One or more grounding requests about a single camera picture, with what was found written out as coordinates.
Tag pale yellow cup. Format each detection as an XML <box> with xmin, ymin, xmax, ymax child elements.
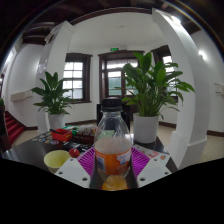
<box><xmin>43</xmin><ymin>149</ymin><xmax>72</xmax><ymax>174</ymax></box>

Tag colourful stickers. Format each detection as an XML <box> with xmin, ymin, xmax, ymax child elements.
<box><xmin>31</xmin><ymin>131</ymin><xmax>61</xmax><ymax>145</ymax></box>

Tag red box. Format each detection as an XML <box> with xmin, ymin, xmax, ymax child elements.
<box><xmin>50</xmin><ymin>128</ymin><xmax>73</xmax><ymax>143</ymax></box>

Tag dark wooden double door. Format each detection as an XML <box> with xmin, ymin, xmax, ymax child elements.
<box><xmin>98</xmin><ymin>50</ymin><xmax>146</xmax><ymax>108</ymax></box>

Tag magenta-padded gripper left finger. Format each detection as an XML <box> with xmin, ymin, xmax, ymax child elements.
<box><xmin>54</xmin><ymin>146</ymin><xmax>101</xmax><ymax>190</ymax></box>

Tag small red ball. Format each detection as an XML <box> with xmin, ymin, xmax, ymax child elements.
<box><xmin>68</xmin><ymin>148</ymin><xmax>81</xmax><ymax>159</ymax></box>

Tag dark-framed window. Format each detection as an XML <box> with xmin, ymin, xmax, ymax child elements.
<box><xmin>63</xmin><ymin>53</ymin><xmax>93</xmax><ymax>104</ymax></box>
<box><xmin>151</xmin><ymin>44</ymin><xmax>179</xmax><ymax>101</ymax></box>

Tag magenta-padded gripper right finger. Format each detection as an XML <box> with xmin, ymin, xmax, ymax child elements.
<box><xmin>128</xmin><ymin>146</ymin><xmax>172</xmax><ymax>190</ymax></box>

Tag white wall radiator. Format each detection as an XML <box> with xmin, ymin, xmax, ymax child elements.
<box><xmin>9</xmin><ymin>89</ymin><xmax>34</xmax><ymax>103</ymax></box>
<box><xmin>214</xmin><ymin>83</ymin><xmax>224</xmax><ymax>98</ymax></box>

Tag black chair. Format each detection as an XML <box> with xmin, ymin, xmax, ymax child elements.
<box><xmin>96</xmin><ymin>103</ymin><xmax>132</xmax><ymax>132</ymax></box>

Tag potted plant in white pot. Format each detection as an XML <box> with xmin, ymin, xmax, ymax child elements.
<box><xmin>30</xmin><ymin>70</ymin><xmax>76</xmax><ymax>130</ymax></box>
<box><xmin>116</xmin><ymin>51</ymin><xmax>196</xmax><ymax>145</ymax></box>

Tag orange drink bottle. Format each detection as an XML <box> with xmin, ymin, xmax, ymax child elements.
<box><xmin>93</xmin><ymin>96</ymin><xmax>133</xmax><ymax>192</ymax></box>

